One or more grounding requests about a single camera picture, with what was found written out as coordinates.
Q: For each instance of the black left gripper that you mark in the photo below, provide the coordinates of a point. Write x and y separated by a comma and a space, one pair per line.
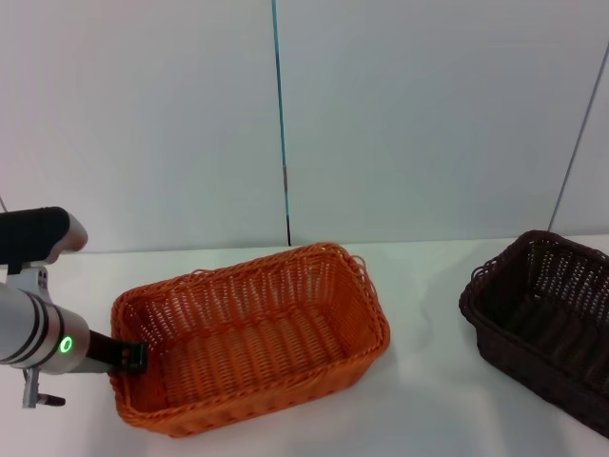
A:
102, 352

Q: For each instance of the orange wicker basket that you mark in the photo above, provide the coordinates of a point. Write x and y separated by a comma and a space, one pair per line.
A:
247, 343

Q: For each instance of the dark brown wicker basket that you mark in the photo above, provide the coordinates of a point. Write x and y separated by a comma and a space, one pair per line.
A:
537, 323

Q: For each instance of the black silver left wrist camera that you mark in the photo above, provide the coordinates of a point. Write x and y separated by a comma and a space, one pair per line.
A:
33, 233

